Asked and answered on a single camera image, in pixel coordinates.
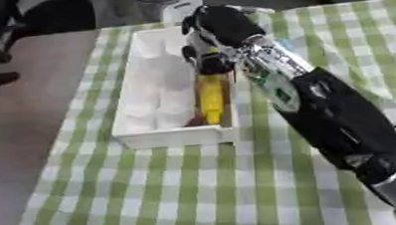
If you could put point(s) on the black chair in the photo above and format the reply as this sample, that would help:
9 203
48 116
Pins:
61 14

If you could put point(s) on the white rounded object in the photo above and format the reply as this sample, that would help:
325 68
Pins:
181 8

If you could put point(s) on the yellow long toy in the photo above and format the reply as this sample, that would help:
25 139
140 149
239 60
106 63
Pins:
211 100

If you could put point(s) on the silver and black right robot arm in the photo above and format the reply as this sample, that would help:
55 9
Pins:
335 118

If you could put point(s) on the white open box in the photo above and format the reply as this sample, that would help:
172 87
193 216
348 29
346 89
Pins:
153 94

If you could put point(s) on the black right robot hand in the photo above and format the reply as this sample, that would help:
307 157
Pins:
227 24

